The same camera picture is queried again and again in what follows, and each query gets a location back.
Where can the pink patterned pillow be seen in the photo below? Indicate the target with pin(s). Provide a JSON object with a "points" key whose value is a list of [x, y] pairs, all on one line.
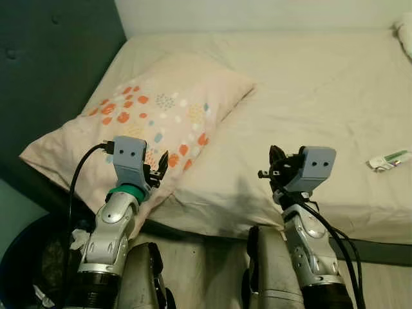
{"points": [[161, 96]]}

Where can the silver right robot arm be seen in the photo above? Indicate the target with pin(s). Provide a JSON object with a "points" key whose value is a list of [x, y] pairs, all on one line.
{"points": [[309, 251]]}

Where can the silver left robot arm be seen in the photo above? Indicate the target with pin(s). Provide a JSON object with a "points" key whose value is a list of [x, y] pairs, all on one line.
{"points": [[112, 232]]}

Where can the white paper trash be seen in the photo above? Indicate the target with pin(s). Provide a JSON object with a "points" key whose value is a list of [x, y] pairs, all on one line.
{"points": [[78, 238]]}

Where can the grey right robot leg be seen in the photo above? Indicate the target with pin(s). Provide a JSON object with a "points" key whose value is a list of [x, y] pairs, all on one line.
{"points": [[267, 270]]}

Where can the grey robot leg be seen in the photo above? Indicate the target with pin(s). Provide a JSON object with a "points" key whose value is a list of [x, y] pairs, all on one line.
{"points": [[267, 270], [145, 277]]}

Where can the grey left robot leg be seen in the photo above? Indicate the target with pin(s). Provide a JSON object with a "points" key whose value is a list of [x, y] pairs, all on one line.
{"points": [[145, 277]]}

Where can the white green tube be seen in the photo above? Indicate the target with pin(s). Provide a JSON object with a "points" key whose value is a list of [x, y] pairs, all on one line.
{"points": [[389, 161]]}

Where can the teal fabric headboard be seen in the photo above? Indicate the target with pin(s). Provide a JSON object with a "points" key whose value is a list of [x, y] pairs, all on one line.
{"points": [[51, 96]]}

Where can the dark blue trash bin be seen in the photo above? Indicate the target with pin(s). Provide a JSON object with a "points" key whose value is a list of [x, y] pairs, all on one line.
{"points": [[32, 257]]}

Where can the cream cartoon print blanket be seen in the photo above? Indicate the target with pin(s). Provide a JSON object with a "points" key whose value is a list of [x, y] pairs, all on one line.
{"points": [[405, 35]]}

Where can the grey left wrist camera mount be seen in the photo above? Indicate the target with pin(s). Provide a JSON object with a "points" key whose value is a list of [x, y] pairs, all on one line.
{"points": [[129, 158]]}

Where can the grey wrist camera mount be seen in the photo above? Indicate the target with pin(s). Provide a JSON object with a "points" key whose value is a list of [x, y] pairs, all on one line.
{"points": [[315, 167], [129, 158]]}

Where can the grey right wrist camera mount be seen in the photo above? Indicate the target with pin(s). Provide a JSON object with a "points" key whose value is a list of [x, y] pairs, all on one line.
{"points": [[315, 167]]}

